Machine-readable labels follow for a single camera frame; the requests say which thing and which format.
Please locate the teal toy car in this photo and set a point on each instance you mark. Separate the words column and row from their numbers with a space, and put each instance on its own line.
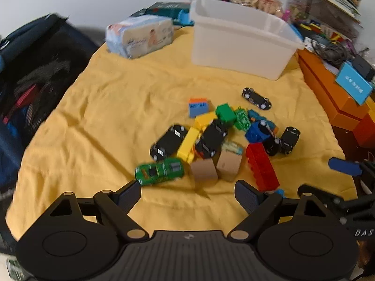
column 255, row 114

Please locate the green toy car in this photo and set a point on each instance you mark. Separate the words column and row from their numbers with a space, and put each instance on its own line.
column 159, row 171

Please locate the teal cardboard box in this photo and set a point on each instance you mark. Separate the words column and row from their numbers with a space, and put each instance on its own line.
column 167, row 8

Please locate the black power adapter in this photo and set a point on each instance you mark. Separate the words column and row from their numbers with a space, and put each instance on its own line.
column 363, row 67

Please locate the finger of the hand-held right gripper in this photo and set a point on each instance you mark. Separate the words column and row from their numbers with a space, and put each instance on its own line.
column 325, row 196
column 344, row 166

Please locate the green printed box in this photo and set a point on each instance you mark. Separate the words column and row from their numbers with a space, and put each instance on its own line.
column 16, row 269

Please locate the small blue block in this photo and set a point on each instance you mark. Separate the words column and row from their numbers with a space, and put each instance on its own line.
column 279, row 193

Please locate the pile of colourful wooden shapes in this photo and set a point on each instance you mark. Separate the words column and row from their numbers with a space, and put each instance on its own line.
column 319, row 30

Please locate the black toy car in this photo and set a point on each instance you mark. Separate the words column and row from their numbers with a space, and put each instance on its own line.
column 256, row 98
column 211, row 139
column 271, row 146
column 290, row 140
column 168, row 142

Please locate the long yellow block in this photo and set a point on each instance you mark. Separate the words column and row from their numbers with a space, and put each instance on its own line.
column 187, row 145

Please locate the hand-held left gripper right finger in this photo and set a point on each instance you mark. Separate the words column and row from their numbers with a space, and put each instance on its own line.
column 247, row 196

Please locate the long red block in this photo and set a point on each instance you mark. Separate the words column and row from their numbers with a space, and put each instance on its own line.
column 262, row 166

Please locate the pink foil wrapper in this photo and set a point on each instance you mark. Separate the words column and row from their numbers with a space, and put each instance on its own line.
column 286, row 15

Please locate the orange and blue block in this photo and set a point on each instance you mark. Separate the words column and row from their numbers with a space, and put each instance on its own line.
column 199, row 109

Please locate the light blue card box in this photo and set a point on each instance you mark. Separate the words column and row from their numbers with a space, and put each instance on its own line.
column 353, row 83

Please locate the blue arch block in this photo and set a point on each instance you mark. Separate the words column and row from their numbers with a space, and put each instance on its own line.
column 253, row 133

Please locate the brown cardboard cube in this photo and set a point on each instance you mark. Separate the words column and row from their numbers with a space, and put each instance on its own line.
column 203, row 171
column 230, row 165

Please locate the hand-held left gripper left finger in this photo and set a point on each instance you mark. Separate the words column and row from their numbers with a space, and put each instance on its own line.
column 130, row 194

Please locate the orange box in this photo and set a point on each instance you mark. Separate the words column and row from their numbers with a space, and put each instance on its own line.
column 328, row 93

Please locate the white plastic bin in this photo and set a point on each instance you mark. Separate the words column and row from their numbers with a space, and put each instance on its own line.
column 234, row 44

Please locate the yellow cloth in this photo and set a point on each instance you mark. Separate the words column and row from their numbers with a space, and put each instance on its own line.
column 117, row 108

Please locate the clear plastic box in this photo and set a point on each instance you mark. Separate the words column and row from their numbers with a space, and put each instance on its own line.
column 316, row 5

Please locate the dark blue backpack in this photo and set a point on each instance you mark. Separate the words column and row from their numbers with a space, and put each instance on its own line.
column 38, row 79

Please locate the wet wipes pack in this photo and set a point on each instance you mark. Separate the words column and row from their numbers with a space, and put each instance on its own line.
column 140, row 35

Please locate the green patterned block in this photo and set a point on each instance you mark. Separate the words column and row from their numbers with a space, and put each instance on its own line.
column 242, row 120

